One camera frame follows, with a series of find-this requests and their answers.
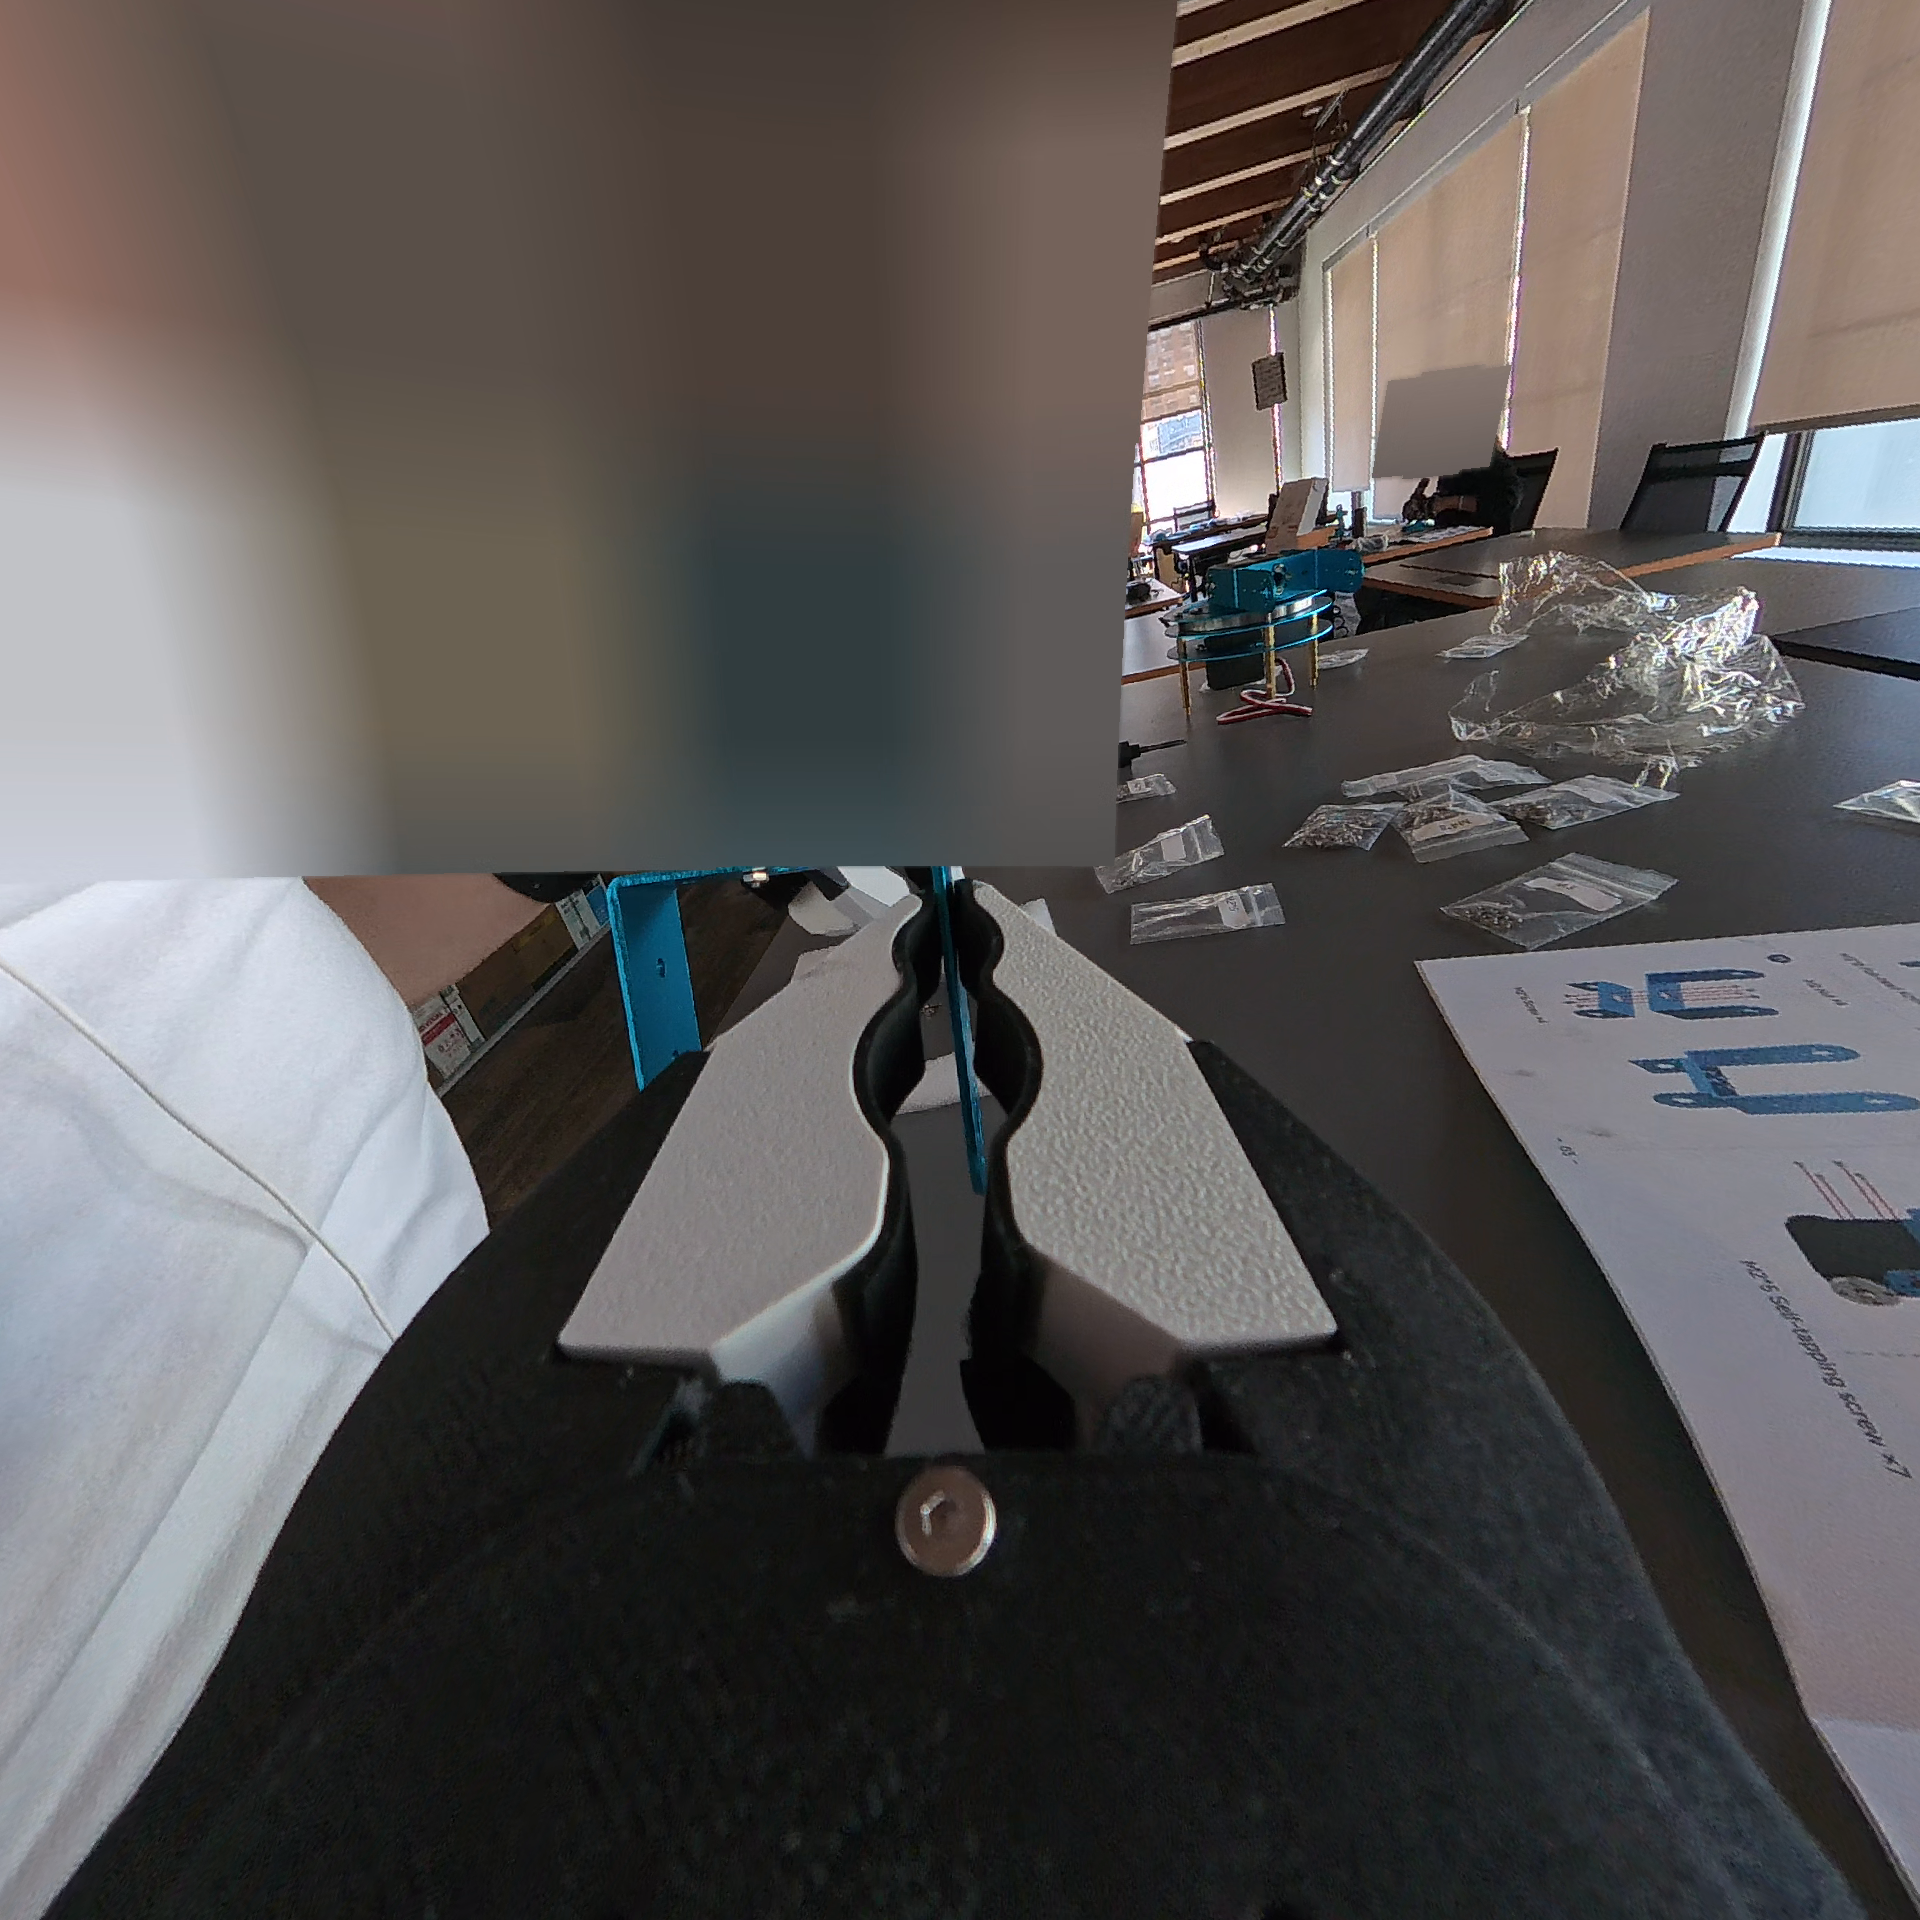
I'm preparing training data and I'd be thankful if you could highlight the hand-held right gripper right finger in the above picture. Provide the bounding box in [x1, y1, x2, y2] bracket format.
[960, 880, 1340, 1412]

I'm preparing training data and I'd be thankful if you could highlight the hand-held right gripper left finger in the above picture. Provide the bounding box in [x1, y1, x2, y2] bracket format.
[556, 895, 922, 1454]

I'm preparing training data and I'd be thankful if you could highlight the large blue metal U bracket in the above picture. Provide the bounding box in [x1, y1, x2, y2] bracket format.
[603, 866, 992, 1198]

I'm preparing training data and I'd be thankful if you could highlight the blue robot arm base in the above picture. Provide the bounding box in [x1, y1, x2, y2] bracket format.
[1168, 547, 1368, 730]

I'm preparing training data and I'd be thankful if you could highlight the person's left forearm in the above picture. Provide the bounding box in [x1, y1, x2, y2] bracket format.
[305, 872, 549, 998]

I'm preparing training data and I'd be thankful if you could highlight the dark grey desk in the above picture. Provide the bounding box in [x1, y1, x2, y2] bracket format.
[885, 558, 1920, 1920]

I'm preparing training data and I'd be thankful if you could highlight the cardboard box red label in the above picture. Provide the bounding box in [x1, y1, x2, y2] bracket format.
[412, 982, 489, 1088]

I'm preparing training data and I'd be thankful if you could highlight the group of small screw bags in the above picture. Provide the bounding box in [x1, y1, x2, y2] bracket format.
[1096, 630, 1920, 952]

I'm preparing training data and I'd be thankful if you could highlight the printed instruction manual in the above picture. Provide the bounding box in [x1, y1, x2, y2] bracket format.
[1417, 922, 1920, 1893]

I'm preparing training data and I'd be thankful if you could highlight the crumpled clear plastic wrap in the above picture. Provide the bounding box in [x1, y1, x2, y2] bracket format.
[1448, 551, 1805, 775]

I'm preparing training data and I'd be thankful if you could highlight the large grid window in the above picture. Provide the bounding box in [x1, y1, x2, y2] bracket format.
[1140, 316, 1209, 528]

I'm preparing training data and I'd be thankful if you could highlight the black mesh chair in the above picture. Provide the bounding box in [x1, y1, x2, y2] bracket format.
[1464, 448, 1562, 540]
[1621, 435, 1770, 538]

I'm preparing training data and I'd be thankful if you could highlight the beige roller blind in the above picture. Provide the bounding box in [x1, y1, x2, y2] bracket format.
[1371, 118, 1525, 482]
[1746, 0, 1920, 437]
[1506, 15, 1653, 528]

